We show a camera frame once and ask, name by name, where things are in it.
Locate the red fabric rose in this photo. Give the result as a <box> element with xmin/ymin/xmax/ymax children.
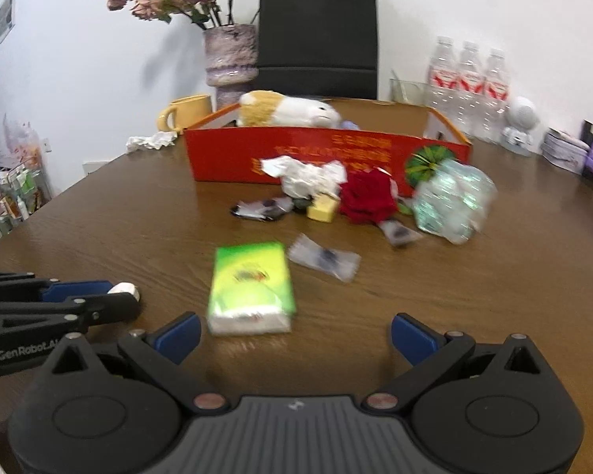
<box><xmin>338</xmin><ymin>168</ymin><xmax>402</xmax><ymax>224</ymax></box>

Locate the white wall outlet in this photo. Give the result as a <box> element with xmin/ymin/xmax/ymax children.
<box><xmin>81</xmin><ymin>158</ymin><xmax>115</xmax><ymax>177</ymax></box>

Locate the rack of small packets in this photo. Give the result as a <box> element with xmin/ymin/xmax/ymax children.
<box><xmin>0</xmin><ymin>113</ymin><xmax>56</xmax><ymax>258</ymax></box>

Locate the purple mottled vase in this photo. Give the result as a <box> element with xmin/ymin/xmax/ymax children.
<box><xmin>204</xmin><ymin>24</ymin><xmax>261</xmax><ymax>109</ymax></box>

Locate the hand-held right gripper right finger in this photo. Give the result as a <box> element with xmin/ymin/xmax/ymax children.
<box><xmin>358</xmin><ymin>312</ymin><xmax>554</xmax><ymax>414</ymax></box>

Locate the iridescent plastic bag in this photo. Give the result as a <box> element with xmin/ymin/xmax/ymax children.
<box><xmin>412</xmin><ymin>158</ymin><xmax>498</xmax><ymax>246</ymax></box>

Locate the printed tin box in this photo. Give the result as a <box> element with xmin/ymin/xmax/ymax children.
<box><xmin>540</xmin><ymin>127</ymin><xmax>592</xmax><ymax>175</ymax></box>

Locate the clear glass cup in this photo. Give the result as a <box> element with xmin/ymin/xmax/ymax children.
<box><xmin>389</xmin><ymin>71</ymin><xmax>430</xmax><ymax>106</ymax></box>

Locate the small white plastic cup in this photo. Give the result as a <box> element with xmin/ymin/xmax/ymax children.
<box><xmin>110</xmin><ymin>282</ymin><xmax>140</xmax><ymax>303</ymax></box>

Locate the clear water bottle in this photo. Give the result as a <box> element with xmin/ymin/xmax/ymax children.
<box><xmin>480</xmin><ymin>48</ymin><xmax>511</xmax><ymax>144</ymax></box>
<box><xmin>456</xmin><ymin>40</ymin><xmax>486</xmax><ymax>134</ymax></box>
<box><xmin>427</xmin><ymin>36</ymin><xmax>460</xmax><ymax>112</ymax></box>

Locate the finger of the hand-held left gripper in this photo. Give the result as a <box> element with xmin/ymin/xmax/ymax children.
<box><xmin>0</xmin><ymin>292</ymin><xmax>142</xmax><ymax>337</ymax></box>
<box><xmin>0</xmin><ymin>271</ymin><xmax>115</xmax><ymax>304</ymax></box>

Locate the white and yellow plush toy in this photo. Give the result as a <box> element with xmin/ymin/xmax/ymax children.
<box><xmin>236</xmin><ymin>90</ymin><xmax>343</xmax><ymax>128</ymax></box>

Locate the yellow block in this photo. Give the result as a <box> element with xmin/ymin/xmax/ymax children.
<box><xmin>306</xmin><ymin>194</ymin><xmax>340</xmax><ymax>222</ymax></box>

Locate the red cardboard box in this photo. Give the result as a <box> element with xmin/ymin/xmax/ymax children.
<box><xmin>183</xmin><ymin>98</ymin><xmax>474</xmax><ymax>186</ymax></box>

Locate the black candy wrapper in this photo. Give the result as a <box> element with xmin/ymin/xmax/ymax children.
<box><xmin>229</xmin><ymin>196</ymin><xmax>295</xmax><ymax>222</ymax></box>

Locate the white tissue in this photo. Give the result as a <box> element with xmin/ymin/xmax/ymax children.
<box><xmin>259</xmin><ymin>155</ymin><xmax>349</xmax><ymax>199</ymax></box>

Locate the yellow mug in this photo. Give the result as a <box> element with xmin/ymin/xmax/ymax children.
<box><xmin>157</xmin><ymin>94</ymin><xmax>213</xmax><ymax>134</ymax></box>

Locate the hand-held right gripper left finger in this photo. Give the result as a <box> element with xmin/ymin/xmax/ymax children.
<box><xmin>42</xmin><ymin>312</ymin><xmax>230</xmax><ymax>414</ymax></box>

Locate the white astronaut figurine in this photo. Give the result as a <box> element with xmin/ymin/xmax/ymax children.
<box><xmin>501</xmin><ymin>96</ymin><xmax>540</xmax><ymax>157</ymax></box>

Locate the black paper bag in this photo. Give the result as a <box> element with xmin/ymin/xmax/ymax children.
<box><xmin>254</xmin><ymin>0</ymin><xmax>379</xmax><ymax>101</ymax></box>

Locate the green tissue pack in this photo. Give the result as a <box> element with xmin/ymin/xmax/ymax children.
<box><xmin>206</xmin><ymin>241</ymin><xmax>298</xmax><ymax>336</ymax></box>

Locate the wall poster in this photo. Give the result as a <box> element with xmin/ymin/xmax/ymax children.
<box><xmin>0</xmin><ymin>0</ymin><xmax>19</xmax><ymax>43</ymax></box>

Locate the crumpled white paper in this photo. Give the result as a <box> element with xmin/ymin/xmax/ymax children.
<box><xmin>125</xmin><ymin>132</ymin><xmax>177</xmax><ymax>152</ymax></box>

